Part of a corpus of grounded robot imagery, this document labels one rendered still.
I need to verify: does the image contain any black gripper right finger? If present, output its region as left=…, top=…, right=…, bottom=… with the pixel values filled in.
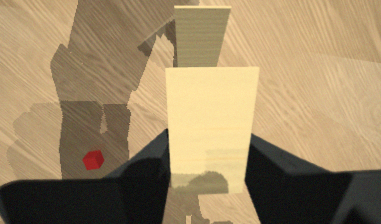
left=244, top=133, right=381, bottom=224

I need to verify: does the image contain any small red block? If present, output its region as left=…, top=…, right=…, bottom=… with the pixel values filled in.
left=83, top=151, right=104, bottom=170

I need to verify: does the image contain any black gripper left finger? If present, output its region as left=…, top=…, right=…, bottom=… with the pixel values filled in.
left=0, top=128, right=171, bottom=224

